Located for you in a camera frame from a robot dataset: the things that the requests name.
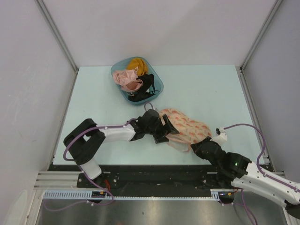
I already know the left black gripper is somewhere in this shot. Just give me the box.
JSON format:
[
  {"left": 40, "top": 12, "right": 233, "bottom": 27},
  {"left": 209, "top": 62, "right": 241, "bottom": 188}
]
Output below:
[{"left": 145, "top": 114, "right": 179, "bottom": 143}]

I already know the floral mesh laundry bag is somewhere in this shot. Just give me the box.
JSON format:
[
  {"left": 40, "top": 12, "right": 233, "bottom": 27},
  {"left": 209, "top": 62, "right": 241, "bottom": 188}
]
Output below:
[{"left": 159, "top": 108, "right": 212, "bottom": 153}]

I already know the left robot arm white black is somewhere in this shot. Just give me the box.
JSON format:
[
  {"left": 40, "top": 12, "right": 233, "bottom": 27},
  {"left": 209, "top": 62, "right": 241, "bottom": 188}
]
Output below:
[{"left": 63, "top": 109, "right": 179, "bottom": 188}]

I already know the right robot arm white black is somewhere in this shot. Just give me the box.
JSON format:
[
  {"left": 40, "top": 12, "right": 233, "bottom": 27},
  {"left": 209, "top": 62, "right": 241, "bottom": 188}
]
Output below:
[{"left": 191, "top": 137, "right": 300, "bottom": 219}]

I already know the black bra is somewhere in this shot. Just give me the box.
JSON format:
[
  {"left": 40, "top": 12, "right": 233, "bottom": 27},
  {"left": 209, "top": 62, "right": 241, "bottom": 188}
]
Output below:
[{"left": 128, "top": 74, "right": 162, "bottom": 104}]

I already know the pink bra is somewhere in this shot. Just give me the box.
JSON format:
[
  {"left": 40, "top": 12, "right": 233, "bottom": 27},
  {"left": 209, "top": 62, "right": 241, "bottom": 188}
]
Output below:
[{"left": 112, "top": 69, "right": 143, "bottom": 93}]

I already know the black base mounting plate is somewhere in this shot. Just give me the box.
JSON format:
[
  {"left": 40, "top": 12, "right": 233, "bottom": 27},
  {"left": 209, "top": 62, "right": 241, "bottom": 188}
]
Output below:
[{"left": 48, "top": 164, "right": 274, "bottom": 197}]

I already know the teal plastic basin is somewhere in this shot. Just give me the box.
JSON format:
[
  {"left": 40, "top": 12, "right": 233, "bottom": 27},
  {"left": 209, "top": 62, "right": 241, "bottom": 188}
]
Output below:
[{"left": 111, "top": 57, "right": 164, "bottom": 105}]

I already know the mustard yellow garment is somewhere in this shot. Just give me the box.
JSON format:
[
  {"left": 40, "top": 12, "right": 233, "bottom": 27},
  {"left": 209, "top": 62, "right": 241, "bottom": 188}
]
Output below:
[{"left": 126, "top": 58, "right": 149, "bottom": 77}]

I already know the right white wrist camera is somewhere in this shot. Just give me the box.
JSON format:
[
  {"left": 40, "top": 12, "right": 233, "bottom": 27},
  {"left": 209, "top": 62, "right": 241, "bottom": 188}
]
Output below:
[{"left": 211, "top": 127, "right": 227, "bottom": 145}]

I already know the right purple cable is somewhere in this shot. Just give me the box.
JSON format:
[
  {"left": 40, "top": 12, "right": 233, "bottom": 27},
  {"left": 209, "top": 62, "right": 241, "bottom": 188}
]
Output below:
[{"left": 224, "top": 123, "right": 300, "bottom": 225}]

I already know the purple cable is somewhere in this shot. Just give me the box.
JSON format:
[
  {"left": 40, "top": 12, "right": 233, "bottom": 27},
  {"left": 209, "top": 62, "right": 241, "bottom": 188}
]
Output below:
[
  {"left": 224, "top": 123, "right": 300, "bottom": 225},
  {"left": 44, "top": 102, "right": 155, "bottom": 211}
]

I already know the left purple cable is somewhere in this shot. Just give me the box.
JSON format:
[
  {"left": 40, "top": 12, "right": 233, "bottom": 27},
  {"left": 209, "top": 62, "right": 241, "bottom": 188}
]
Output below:
[{"left": 44, "top": 102, "right": 155, "bottom": 211}]

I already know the aluminium rail beam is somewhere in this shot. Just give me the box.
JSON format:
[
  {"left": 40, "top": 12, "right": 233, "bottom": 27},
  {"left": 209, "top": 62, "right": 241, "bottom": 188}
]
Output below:
[{"left": 34, "top": 170, "right": 289, "bottom": 190}]

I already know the grey slotted cable duct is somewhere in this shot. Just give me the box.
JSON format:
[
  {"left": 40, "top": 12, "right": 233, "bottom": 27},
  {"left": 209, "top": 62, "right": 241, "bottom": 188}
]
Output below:
[{"left": 43, "top": 189, "right": 234, "bottom": 201}]

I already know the left aluminium frame post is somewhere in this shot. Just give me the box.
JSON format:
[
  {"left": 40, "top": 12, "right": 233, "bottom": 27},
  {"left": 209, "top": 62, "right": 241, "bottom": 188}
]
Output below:
[{"left": 35, "top": 0, "right": 79, "bottom": 74}]

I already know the aluminium frame post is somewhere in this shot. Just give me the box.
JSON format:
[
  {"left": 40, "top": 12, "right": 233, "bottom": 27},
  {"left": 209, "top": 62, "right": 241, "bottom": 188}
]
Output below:
[
  {"left": 240, "top": 0, "right": 284, "bottom": 73},
  {"left": 35, "top": 0, "right": 79, "bottom": 74}
]

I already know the right aluminium frame post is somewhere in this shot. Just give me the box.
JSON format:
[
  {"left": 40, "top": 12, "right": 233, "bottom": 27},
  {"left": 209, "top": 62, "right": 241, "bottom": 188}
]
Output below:
[{"left": 240, "top": 0, "right": 284, "bottom": 73}]

